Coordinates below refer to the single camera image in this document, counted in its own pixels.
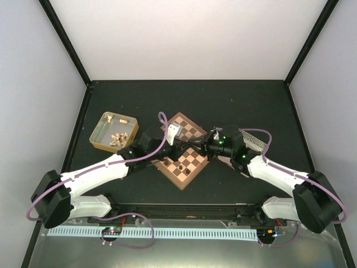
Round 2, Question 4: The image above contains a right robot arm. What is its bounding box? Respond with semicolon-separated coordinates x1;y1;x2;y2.
188;125;348;233

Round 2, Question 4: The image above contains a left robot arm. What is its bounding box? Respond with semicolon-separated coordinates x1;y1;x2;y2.
30;124;183;229

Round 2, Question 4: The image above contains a wooden chess board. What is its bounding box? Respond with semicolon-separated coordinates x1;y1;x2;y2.
152;112;209;190

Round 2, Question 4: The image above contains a light chess pieces pile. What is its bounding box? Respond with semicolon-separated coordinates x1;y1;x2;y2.
107;116;128;147

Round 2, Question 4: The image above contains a pink tin box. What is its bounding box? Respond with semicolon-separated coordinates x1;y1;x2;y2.
219;130;267;178

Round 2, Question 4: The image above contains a yellow tin box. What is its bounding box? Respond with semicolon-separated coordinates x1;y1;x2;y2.
89;112;139;153

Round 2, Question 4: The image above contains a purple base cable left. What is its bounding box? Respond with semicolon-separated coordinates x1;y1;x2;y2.
100;212;156;248

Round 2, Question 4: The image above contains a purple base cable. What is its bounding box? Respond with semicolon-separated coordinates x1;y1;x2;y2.
258;220;302;248
100;212;156;248

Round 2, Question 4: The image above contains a black frame rail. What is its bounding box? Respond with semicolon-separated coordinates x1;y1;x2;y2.
41;202;346;224

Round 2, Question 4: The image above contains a light blue cable duct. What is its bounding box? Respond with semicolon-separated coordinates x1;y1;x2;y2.
47;226;258;242

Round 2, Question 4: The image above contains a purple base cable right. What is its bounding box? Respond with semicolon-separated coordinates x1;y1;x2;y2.
258;220;302;248

